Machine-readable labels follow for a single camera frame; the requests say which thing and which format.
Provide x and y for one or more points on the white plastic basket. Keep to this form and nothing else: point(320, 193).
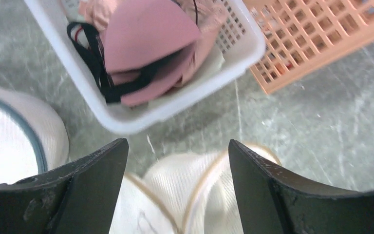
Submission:
point(241, 42)

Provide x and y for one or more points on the pink bra from bag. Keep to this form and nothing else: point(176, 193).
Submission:
point(211, 16)

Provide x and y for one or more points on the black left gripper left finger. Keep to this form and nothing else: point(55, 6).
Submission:
point(76, 198)

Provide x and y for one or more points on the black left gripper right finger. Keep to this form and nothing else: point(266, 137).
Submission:
point(274, 200)

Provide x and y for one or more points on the pink black-strapped bra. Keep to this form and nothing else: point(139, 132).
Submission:
point(136, 50)

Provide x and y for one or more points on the blue-trimmed mesh laundry bag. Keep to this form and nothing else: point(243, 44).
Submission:
point(33, 137)

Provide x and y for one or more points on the orange plastic organizer rack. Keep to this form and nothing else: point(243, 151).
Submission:
point(305, 35)

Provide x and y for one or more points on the beige-trimmed mesh laundry bag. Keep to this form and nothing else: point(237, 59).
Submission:
point(180, 194)

